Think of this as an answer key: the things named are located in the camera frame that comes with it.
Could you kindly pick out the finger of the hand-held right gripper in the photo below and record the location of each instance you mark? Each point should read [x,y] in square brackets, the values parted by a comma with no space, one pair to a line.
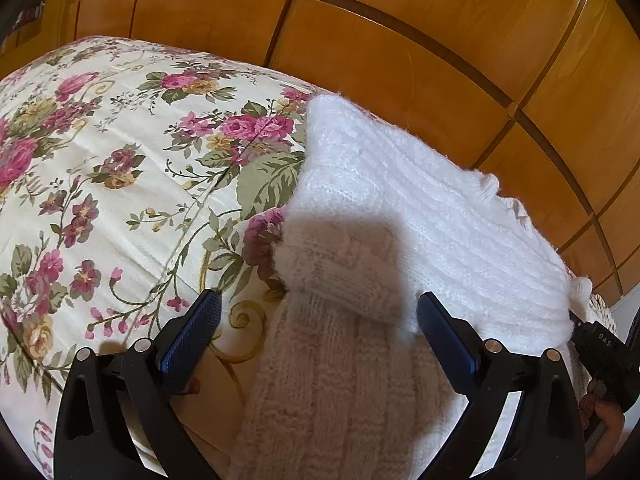
[597,342]

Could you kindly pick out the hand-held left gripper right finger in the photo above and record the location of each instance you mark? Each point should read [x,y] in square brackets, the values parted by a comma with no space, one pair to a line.
[442,327]

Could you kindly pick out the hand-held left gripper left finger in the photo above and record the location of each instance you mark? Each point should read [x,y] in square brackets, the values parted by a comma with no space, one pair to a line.
[192,327]

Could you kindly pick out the white knit sweater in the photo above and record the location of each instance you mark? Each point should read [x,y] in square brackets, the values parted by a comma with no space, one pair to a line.
[400,200]

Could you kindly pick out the person's right hand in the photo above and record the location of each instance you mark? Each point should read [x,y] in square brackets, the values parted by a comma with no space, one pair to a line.
[607,417]

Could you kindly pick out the floral bedspread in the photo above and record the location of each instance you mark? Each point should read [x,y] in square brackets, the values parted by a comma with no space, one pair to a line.
[125,160]

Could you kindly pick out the wooden wardrobe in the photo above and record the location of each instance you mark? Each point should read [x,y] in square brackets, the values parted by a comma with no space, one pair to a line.
[400,35]

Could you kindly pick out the dark shelf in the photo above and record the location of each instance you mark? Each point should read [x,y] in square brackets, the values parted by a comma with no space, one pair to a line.
[30,15]

